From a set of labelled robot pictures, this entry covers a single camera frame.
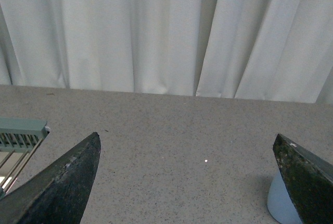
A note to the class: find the light blue plastic cup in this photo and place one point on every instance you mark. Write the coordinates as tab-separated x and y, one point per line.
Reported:
279	203

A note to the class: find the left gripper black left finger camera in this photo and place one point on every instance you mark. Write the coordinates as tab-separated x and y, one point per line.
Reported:
60	192

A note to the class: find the green plastic dish rack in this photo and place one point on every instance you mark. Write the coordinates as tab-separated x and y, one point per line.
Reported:
19	140

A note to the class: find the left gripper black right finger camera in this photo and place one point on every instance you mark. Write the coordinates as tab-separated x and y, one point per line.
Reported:
308	180

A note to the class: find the white pleated curtain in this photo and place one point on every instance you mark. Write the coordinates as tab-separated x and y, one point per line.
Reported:
279	50

